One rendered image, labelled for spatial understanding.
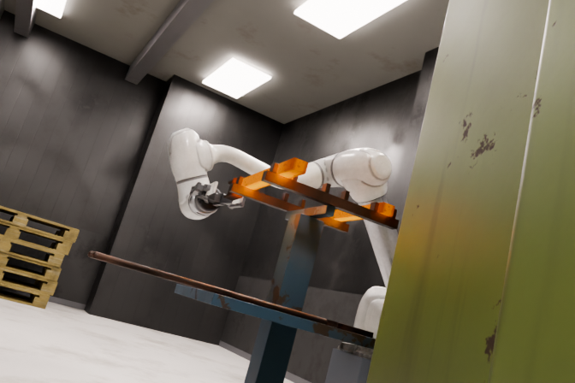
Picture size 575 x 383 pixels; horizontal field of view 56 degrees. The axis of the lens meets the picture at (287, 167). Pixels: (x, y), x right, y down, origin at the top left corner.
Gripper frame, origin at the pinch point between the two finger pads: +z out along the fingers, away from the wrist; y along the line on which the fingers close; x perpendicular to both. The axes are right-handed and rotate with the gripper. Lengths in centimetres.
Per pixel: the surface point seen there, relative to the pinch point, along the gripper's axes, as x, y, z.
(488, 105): 7, -11, 83
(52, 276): -55, 33, -598
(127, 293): -54, -71, -685
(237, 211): 112, -195, -698
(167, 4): 282, 21, -474
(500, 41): 17, -11, 83
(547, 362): -25, 3, 111
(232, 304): -27, 4, 45
